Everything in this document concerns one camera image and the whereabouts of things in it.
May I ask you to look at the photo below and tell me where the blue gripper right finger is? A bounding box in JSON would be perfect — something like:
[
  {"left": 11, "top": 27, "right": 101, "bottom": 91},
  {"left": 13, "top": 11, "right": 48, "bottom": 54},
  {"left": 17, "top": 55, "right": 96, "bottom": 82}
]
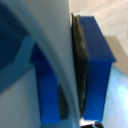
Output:
[{"left": 70, "top": 13, "right": 117, "bottom": 123}]

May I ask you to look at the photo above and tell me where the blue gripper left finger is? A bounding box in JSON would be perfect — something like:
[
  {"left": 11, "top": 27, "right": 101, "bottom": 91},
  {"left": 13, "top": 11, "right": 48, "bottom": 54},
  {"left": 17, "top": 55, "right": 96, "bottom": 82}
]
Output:
[{"left": 30, "top": 42, "right": 70, "bottom": 125}]

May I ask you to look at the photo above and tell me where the cobalt blue cup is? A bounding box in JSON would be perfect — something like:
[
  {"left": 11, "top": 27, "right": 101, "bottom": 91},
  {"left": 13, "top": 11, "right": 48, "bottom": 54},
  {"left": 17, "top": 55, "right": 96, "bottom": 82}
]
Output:
[{"left": 0, "top": 0, "right": 85, "bottom": 128}]

